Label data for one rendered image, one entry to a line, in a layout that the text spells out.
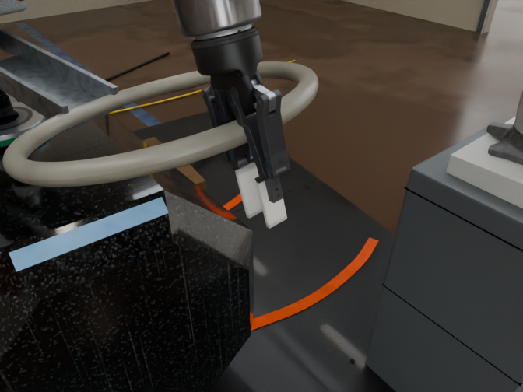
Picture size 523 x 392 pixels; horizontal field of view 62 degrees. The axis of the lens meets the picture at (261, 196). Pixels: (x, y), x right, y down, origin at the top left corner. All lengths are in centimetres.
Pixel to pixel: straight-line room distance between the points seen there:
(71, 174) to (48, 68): 60
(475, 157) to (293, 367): 91
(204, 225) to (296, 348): 74
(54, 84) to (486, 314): 109
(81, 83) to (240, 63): 59
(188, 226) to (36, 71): 48
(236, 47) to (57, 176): 25
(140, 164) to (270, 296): 133
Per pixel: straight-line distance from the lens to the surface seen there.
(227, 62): 48
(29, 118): 132
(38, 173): 58
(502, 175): 104
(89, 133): 126
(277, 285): 182
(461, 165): 108
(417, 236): 117
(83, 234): 94
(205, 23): 47
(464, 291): 117
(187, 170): 235
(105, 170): 52
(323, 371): 160
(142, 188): 99
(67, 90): 103
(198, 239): 102
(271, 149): 49
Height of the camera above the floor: 135
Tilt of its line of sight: 36 degrees down
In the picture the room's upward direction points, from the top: straight up
